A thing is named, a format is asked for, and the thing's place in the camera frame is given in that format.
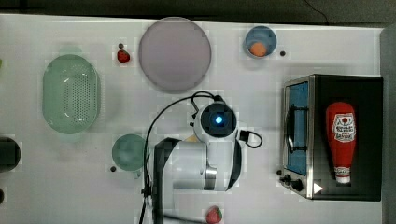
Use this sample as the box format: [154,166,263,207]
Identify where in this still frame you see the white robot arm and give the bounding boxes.
[150,101,242,224]

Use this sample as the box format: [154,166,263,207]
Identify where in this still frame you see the large grey plate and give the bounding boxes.
[138,17,212,91]

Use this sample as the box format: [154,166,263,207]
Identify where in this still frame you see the green mug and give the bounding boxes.
[112,134,145,179]

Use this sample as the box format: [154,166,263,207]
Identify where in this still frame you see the orange fruit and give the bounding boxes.
[249,42,267,57]

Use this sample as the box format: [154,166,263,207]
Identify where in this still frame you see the small red strawberry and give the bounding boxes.
[117,49,131,63]

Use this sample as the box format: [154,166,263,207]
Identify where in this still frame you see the blue bowl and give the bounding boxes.
[244,26,277,59]

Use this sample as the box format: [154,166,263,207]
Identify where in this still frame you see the large plush strawberry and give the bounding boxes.
[205,205,222,224]

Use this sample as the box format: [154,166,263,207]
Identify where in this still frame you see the green perforated colander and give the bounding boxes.
[42,54,99,134]

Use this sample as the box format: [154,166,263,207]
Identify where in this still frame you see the black toaster oven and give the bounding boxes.
[277,75,383,202]

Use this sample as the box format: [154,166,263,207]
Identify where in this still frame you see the red plush ketchup bottle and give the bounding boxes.
[326,102,357,184]

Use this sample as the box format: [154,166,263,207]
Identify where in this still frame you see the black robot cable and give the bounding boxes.
[138,91,263,224]

